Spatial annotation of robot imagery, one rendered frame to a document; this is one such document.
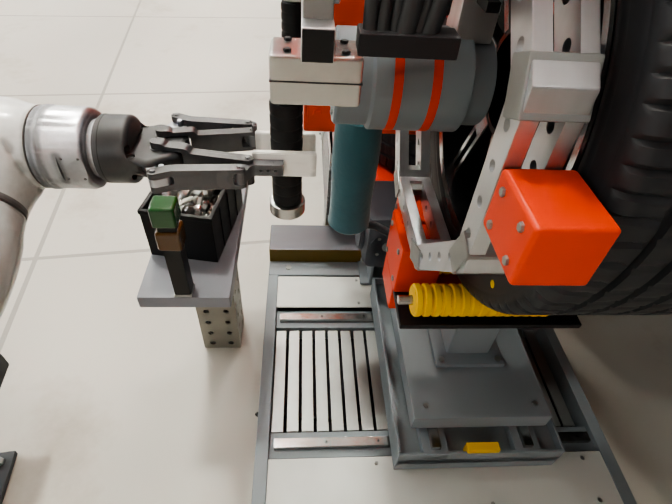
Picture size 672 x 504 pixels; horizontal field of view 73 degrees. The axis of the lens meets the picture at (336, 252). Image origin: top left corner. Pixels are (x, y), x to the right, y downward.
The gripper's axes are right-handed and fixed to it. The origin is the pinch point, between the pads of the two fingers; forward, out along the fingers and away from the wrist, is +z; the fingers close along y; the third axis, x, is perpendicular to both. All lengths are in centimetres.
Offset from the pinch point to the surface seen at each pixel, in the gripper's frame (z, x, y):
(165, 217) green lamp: -19.2, -18.4, -10.2
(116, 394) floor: -45, -83, -16
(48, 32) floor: -158, -82, -266
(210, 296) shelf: -14.9, -37.9, -10.9
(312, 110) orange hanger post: 4, -25, -60
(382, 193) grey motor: 23, -42, -50
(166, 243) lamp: -20.1, -23.9, -10.2
